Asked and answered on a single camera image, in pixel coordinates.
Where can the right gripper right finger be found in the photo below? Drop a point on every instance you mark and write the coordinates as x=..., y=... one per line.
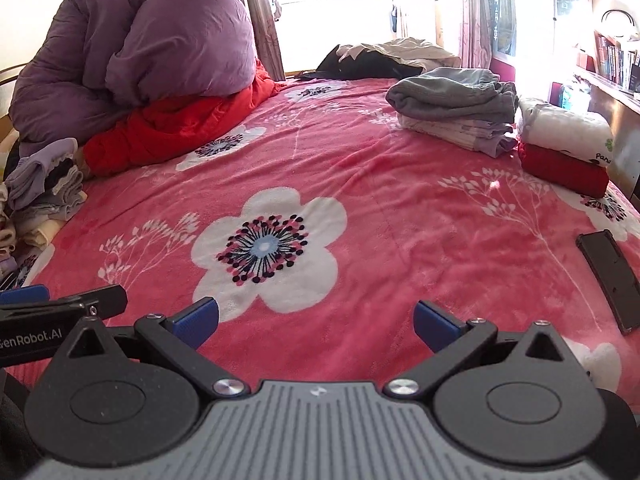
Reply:
x=474, y=360

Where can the bookshelf with books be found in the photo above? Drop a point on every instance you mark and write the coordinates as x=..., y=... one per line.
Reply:
x=615, y=53

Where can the folded red garment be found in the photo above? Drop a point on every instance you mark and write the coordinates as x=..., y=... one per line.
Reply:
x=580, y=177

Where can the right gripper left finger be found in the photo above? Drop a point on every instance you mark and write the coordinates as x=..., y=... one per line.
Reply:
x=156, y=358

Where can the purple duvet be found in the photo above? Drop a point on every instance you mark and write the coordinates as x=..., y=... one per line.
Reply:
x=102, y=58

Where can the pink floral blanket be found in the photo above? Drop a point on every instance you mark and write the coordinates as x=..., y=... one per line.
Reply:
x=319, y=223

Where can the grey fleece pants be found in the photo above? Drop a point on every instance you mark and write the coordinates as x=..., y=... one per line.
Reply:
x=452, y=93

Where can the stack of folded clothes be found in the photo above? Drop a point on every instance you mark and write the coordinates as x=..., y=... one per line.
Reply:
x=40, y=193

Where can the blue wall poster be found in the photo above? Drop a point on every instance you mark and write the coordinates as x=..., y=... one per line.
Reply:
x=503, y=26

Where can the red quilt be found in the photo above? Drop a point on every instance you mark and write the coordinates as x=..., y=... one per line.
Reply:
x=172, y=127

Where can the folded white purple garment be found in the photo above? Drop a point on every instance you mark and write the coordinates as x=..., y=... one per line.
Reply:
x=490, y=138

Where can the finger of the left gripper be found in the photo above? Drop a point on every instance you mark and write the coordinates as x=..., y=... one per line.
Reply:
x=33, y=294

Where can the black and beige garment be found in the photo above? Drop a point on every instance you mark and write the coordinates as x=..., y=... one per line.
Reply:
x=395, y=59

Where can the black phone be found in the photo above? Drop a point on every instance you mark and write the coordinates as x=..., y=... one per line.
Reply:
x=619, y=284

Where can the pink patterned curtain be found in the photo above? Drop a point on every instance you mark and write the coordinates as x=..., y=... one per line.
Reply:
x=475, y=34

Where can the folded white panda garment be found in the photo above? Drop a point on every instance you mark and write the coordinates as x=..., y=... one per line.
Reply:
x=584, y=136

